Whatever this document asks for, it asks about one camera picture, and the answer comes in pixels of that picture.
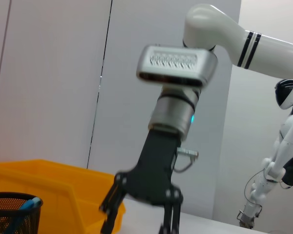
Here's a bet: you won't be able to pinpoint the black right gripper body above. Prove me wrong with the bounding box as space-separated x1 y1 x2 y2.
114 129 184 207

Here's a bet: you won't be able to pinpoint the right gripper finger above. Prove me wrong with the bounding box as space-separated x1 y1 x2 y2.
158 203 181 234
99 181 127 234

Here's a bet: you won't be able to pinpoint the blue capped scissors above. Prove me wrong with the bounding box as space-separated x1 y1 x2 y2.
14 196 43 227

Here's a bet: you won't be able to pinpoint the black mesh pen holder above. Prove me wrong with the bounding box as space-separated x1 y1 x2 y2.
0 192 44 234

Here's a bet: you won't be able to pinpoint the yellow plastic bin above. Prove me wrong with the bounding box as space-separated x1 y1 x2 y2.
0 159 126 234

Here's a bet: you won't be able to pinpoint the white humanoid robot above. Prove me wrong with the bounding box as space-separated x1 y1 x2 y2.
238 78 293 230

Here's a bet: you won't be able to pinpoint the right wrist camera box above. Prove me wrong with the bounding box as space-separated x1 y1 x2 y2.
136 44 218 88

